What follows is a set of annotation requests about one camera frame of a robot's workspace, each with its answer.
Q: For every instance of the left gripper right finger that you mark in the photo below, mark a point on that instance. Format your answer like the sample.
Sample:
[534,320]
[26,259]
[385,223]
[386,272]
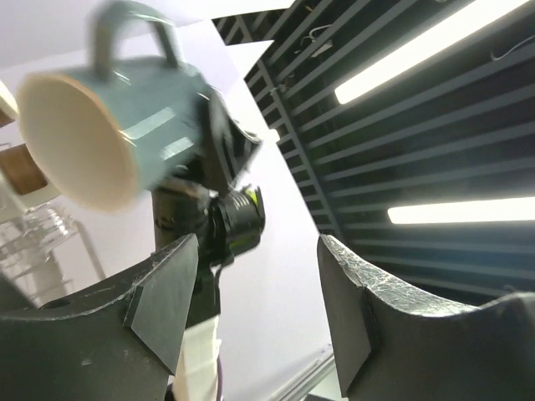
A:
[395,341]

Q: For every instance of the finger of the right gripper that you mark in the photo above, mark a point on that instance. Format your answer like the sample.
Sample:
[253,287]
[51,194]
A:
[227,148]

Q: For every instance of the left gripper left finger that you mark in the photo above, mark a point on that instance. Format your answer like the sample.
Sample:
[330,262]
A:
[119,339]

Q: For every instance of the grey ceramic mug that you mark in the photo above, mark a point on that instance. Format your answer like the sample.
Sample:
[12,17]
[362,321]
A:
[104,133]

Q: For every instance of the metal wire dish rack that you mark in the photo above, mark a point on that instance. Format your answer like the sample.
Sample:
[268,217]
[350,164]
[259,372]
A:
[32,278]

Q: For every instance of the clear glass cup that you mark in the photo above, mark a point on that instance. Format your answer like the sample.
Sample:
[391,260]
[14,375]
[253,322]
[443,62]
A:
[47,226]

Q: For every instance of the steel-lined brown white cup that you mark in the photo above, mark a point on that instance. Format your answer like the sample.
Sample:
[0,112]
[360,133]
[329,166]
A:
[8,106]

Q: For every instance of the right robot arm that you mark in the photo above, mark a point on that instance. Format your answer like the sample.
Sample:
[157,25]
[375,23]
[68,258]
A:
[201,198]

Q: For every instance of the lower ceiling light strip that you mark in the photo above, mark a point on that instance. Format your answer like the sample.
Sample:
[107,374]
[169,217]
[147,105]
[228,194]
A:
[511,209]

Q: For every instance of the ceiling light strip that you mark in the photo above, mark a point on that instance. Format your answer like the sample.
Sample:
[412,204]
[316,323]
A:
[461,24]
[511,209]

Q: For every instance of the upper ceiling light strip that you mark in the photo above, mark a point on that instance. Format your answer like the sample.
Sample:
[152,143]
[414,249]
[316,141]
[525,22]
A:
[461,24]

